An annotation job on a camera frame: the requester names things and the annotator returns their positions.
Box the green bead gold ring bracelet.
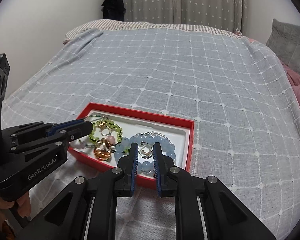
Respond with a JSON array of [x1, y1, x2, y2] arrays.
[[88, 118, 123, 162]]

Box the light blue bead bracelet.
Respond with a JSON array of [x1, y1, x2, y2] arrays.
[[114, 134, 177, 176]]

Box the silver beaded ring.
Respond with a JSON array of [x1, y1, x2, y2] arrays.
[[139, 141, 154, 158]]

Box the red jewelry box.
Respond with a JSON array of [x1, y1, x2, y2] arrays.
[[69, 102, 194, 189]]

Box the person's left hand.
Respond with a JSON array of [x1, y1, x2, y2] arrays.
[[0, 192, 31, 239]]

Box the grey checked bedspread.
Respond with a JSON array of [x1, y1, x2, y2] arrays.
[[2, 28, 300, 239]]

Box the striped bed sheet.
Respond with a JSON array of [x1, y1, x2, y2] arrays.
[[65, 19, 243, 43]]

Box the black hanging garment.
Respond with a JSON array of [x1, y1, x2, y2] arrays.
[[102, 0, 126, 22]]

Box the grey pillow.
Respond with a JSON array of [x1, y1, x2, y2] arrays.
[[266, 19, 300, 75]]

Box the grey dotted curtain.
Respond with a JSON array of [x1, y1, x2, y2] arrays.
[[123, 0, 248, 34]]

